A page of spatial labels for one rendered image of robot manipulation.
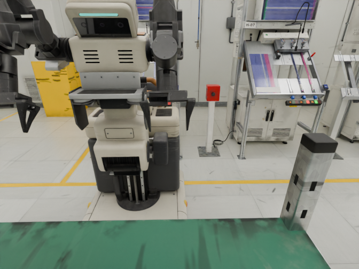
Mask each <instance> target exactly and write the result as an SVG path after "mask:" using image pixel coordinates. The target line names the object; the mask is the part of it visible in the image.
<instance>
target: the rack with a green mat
mask: <svg viewBox="0 0 359 269"><path fill-rule="evenodd" d="M337 146H338V142H337V141H335V140H334V139H332V138H331V137H329V136H328V135H326V134H324V133H303V134H302V137H301V141H300V145H299V149H298V153H297V155H296V159H295V163H294V167H293V170H292V174H291V178H290V182H289V185H288V188H287V192H286V196H285V200H284V203H283V207H282V211H281V214H280V217H274V218H211V219H149V220H87V221H26V222H0V269H332V268H331V266H330V265H329V264H328V262H327V261H326V259H325V258H324V256H323V255H322V253H321V252H320V251H319V249H318V248H317V246H316V245H315V243H314V242H313V240H312V239H311V237H310V236H309V234H308V233H307V229H308V226H309V223H310V220H311V218H312V215H313V212H314V210H315V206H316V204H317V201H318V198H319V195H320V193H321V190H322V187H323V185H324V182H325V179H326V176H327V173H328V171H329V168H330V165H331V162H332V160H333V157H334V154H335V151H336V149H337Z"/></svg>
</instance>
